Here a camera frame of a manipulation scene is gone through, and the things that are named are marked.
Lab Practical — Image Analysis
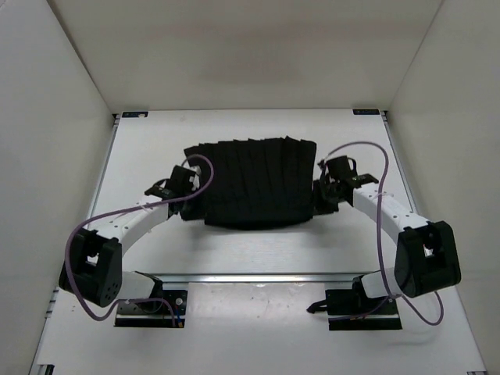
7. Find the black pleated skirt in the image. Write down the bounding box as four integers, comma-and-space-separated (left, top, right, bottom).
180, 137, 316, 230

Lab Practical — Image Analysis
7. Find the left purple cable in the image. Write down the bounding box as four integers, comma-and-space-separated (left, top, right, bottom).
63, 153, 215, 321

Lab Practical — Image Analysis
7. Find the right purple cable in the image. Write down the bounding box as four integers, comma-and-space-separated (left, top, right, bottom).
320, 140, 445, 327

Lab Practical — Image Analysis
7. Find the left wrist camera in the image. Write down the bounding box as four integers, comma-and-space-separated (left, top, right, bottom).
189, 166, 202, 190

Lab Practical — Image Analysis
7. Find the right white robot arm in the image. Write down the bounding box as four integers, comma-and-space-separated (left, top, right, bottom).
314, 155, 462, 313

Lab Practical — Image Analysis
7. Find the blue corner label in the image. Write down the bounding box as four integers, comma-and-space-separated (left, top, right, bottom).
121, 111, 148, 118
352, 109, 380, 116

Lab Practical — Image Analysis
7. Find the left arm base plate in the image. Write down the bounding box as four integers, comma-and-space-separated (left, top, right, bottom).
114, 283, 188, 329

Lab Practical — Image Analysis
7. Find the left blue corner label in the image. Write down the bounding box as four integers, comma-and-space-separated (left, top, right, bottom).
121, 111, 148, 118

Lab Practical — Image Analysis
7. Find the purple cable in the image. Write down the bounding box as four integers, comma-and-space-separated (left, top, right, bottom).
320, 140, 445, 327
63, 153, 215, 321

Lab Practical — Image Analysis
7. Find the right blue corner label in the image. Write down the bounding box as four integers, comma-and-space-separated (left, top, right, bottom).
352, 109, 380, 116

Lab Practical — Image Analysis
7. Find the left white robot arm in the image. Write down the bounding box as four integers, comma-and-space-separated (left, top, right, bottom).
59, 166, 214, 321

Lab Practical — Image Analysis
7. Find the aluminium front rail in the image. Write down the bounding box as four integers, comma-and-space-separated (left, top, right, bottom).
154, 273, 363, 284

